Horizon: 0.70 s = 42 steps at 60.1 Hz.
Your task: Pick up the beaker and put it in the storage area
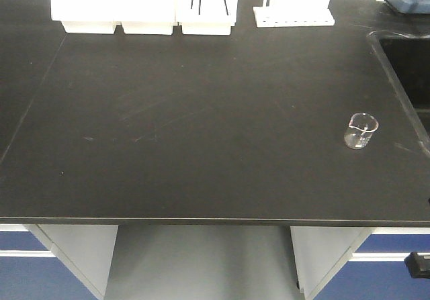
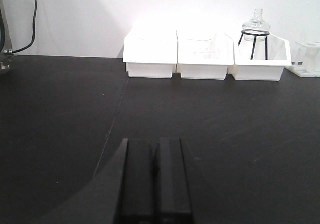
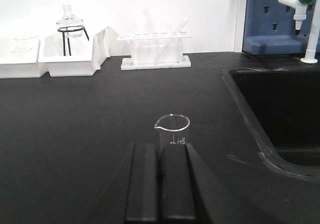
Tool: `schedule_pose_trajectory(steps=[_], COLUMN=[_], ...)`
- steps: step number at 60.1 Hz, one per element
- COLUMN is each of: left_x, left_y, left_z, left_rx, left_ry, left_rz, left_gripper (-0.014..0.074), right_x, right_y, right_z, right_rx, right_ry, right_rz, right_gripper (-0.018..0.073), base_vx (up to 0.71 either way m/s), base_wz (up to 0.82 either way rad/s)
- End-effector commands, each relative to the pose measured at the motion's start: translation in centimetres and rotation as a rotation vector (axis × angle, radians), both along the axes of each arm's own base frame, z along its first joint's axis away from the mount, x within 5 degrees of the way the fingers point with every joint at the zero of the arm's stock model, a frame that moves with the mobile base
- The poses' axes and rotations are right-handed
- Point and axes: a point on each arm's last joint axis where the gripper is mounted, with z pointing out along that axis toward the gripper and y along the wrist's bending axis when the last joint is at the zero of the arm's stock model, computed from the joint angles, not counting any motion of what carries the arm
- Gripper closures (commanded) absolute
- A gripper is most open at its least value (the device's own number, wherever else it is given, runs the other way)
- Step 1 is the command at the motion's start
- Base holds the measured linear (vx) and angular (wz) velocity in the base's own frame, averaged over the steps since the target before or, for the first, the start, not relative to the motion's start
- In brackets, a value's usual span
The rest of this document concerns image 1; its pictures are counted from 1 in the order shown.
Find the small clear glass beaker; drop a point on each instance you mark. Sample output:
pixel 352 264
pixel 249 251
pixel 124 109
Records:
pixel 359 131

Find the white tray right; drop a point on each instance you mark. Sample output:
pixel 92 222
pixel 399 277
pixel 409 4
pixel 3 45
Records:
pixel 212 21

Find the white tray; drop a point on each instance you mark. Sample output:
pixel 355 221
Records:
pixel 147 28
pixel 212 21
pixel 89 27

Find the white tray middle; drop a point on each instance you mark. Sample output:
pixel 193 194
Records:
pixel 147 28

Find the white test tube rack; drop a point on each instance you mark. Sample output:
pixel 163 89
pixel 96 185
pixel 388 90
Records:
pixel 293 13

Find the blue base cabinet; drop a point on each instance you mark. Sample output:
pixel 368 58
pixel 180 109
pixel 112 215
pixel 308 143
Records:
pixel 358 263
pixel 50 261

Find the white tray left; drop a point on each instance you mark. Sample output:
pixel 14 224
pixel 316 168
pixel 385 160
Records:
pixel 89 27

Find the black lab sink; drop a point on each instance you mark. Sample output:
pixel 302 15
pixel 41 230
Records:
pixel 405 60

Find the black object lower right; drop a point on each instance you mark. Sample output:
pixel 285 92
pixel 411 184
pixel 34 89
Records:
pixel 418 265

